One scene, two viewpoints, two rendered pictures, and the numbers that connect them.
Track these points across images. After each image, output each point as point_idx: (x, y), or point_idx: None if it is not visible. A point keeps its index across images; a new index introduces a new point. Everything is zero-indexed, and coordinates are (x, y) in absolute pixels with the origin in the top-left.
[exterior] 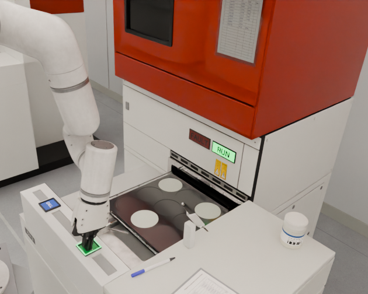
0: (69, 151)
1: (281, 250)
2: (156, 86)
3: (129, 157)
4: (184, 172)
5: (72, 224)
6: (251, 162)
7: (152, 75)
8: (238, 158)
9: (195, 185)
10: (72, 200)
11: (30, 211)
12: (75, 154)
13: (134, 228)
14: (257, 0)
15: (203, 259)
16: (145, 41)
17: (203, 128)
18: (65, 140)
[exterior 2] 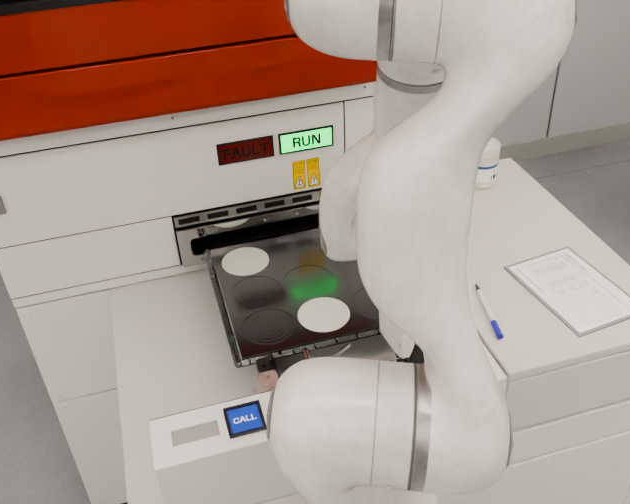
0: (347, 237)
1: (493, 192)
2: (124, 101)
3: (42, 314)
4: (199, 243)
5: (412, 349)
6: (364, 123)
7: (101, 84)
8: (338, 132)
9: (253, 238)
10: (147, 430)
11: (211, 474)
12: (355, 236)
13: (343, 332)
14: None
15: (486, 260)
16: (55, 14)
17: (250, 125)
18: (350, 217)
